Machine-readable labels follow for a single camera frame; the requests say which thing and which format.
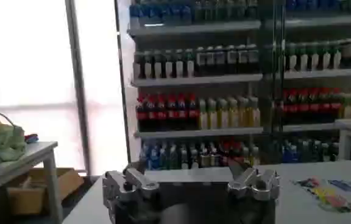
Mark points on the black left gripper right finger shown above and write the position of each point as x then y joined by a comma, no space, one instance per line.
248,184

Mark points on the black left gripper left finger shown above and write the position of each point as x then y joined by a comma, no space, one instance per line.
139,184

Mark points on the grey shirt with colourful print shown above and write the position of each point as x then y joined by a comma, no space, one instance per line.
331,198

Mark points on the brown cardboard box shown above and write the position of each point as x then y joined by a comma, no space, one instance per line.
35,194

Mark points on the shelf rack with drink bottles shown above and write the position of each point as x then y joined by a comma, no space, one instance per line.
315,79
198,88

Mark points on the white side table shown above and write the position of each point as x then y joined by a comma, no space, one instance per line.
32,155

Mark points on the light green cloth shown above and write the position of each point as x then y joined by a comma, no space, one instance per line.
6,143

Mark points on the grey window frame post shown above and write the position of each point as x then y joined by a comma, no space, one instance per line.
78,91

